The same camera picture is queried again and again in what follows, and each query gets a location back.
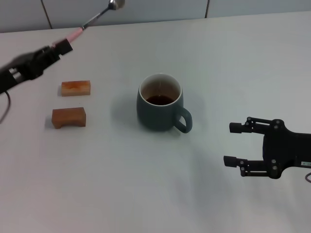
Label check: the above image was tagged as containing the pink handled metal spoon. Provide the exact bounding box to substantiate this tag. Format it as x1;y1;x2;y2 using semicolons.
52;0;126;47

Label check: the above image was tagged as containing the light stained wooden block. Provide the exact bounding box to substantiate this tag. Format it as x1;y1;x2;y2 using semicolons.
60;80;92;98

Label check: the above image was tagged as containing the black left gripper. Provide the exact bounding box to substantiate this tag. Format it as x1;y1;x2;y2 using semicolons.
0;38;74;96

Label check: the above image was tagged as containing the dark coffee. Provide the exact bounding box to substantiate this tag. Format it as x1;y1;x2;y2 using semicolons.
145;95;175;106

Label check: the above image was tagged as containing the left arm grey cable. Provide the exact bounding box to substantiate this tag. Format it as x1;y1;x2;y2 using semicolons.
0;90;12;125

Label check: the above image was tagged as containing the grey ceramic cup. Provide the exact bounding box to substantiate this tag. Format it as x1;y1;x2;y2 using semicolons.
136;72;193;134

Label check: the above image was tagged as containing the dark arched wooden block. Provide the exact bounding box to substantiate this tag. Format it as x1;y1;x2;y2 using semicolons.
51;107;87;130

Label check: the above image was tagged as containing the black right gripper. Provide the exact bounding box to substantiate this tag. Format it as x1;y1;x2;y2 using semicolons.
223;116;311;180

